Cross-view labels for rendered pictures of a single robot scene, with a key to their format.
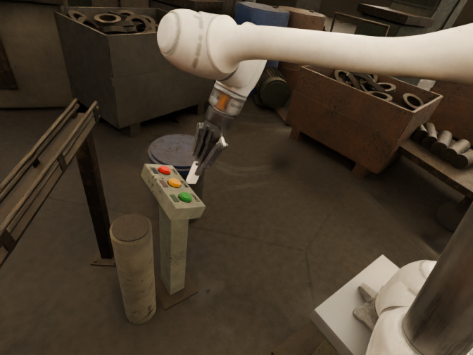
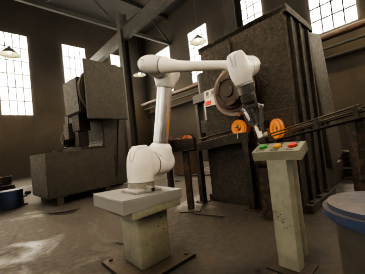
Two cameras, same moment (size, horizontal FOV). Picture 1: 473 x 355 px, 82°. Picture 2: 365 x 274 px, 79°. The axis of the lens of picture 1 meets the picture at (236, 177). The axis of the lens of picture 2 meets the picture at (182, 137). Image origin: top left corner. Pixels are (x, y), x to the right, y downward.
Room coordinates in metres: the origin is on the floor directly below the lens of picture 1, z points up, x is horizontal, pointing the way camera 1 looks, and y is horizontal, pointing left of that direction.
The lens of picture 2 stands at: (1.79, -0.28, 0.66)
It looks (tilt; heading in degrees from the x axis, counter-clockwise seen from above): 2 degrees up; 180
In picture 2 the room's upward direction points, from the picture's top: 6 degrees counter-clockwise
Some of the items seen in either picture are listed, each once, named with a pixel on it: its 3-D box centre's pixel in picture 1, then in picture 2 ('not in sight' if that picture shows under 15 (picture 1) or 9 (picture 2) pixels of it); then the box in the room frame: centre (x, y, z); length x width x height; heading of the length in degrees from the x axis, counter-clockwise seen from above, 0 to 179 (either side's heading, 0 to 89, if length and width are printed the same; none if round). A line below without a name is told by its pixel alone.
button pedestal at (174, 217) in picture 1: (173, 241); (284, 205); (0.67, 0.19, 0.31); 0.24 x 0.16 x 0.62; 43
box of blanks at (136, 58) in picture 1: (141, 65); not in sight; (2.34, 0.99, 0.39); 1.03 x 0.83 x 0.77; 148
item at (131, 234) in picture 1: (136, 275); (290, 205); (0.53, 0.29, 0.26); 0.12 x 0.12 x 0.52
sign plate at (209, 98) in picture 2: not in sight; (213, 97); (-0.65, 0.12, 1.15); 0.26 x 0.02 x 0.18; 43
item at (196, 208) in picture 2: not in sight; (185, 173); (-0.50, -0.28, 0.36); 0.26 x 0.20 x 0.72; 78
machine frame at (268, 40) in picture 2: not in sight; (259, 116); (-0.62, 0.59, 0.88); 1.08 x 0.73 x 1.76; 43
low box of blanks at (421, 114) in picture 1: (356, 114); not in sight; (2.34, -0.92, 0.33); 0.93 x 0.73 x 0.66; 50
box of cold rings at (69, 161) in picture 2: not in sight; (74, 172); (-1.89, -2.09, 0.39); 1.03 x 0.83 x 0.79; 137
